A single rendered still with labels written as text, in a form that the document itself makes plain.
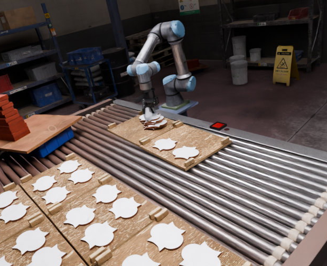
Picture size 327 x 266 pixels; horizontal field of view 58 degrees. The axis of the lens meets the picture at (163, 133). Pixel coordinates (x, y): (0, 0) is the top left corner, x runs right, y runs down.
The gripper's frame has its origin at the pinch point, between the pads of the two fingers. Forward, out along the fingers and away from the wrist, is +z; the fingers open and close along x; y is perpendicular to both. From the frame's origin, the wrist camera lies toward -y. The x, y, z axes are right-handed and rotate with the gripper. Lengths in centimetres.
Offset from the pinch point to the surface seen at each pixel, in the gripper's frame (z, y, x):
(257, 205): 8, 79, -62
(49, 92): 65, -362, 238
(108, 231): 6, 28, -92
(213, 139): 6.6, 47.4, -13.6
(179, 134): 6.6, 24.7, -9.3
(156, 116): -0.5, 5.1, -0.1
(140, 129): 6.6, -5.9, -5.3
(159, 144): 5.5, 18.7, -25.3
